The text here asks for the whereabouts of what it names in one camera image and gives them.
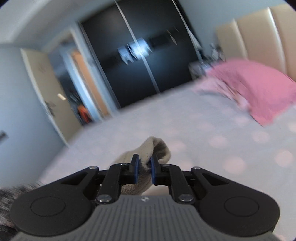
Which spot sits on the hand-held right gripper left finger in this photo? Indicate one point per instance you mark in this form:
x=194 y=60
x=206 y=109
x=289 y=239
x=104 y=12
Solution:
x=136 y=168

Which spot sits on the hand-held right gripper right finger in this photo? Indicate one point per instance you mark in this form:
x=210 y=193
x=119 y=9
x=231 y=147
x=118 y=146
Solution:
x=153 y=170

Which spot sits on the beige fleece hoodie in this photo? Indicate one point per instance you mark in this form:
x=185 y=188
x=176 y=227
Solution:
x=152 y=146

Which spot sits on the orange stool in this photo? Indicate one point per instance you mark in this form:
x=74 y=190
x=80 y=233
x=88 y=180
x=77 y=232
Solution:
x=83 y=113

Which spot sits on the black sliding wardrobe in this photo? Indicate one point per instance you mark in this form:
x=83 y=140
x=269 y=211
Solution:
x=129 y=81

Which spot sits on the hallway door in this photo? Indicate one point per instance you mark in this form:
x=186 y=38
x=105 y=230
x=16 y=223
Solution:
x=87 y=81

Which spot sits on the pink patterned pillow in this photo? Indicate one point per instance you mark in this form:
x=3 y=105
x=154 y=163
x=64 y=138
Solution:
x=215 y=89

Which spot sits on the white nightstand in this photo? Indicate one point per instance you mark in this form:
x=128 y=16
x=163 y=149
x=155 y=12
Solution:
x=201 y=69

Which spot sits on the beige room door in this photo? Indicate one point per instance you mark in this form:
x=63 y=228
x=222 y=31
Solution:
x=46 y=92

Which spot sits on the fuzzy lilac fabric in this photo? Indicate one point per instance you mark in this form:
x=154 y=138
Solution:
x=13 y=192

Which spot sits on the plain pink pillow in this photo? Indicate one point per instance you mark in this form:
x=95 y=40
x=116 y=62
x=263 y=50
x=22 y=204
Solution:
x=259 y=88

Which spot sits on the cream padded headboard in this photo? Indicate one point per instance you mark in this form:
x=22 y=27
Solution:
x=259 y=37

